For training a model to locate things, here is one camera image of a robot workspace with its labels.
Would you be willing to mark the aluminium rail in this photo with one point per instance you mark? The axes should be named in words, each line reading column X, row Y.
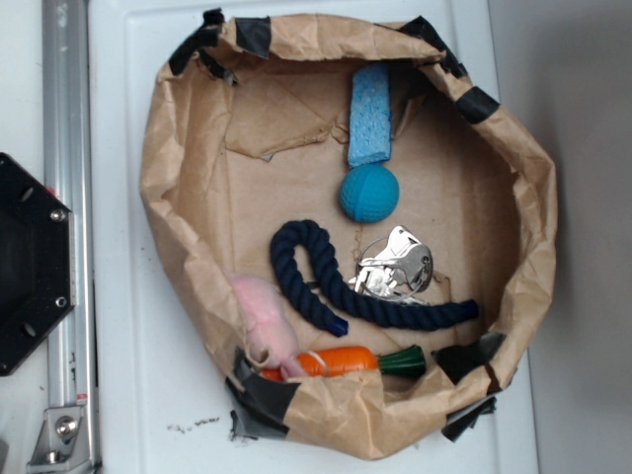
column 71, row 347

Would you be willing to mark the metal corner bracket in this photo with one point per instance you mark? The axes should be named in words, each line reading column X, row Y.
column 63, row 443

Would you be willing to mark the orange toy carrot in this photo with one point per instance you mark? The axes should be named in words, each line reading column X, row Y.
column 410, row 362

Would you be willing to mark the blue rubber ball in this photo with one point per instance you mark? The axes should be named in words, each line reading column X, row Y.
column 369, row 193

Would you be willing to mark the brown paper bag bin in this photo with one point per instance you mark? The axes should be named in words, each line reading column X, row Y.
column 249, row 131

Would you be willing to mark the pink plush toy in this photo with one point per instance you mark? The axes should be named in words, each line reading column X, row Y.
column 271, row 342

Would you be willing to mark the blue sponge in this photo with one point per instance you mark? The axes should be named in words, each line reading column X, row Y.
column 370, row 116

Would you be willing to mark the white plastic tray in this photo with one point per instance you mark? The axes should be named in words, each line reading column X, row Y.
column 163, row 405

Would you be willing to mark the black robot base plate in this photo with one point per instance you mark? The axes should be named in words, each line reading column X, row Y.
column 36, row 267

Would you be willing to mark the silver key bunch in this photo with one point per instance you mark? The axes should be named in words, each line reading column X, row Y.
column 394, row 268

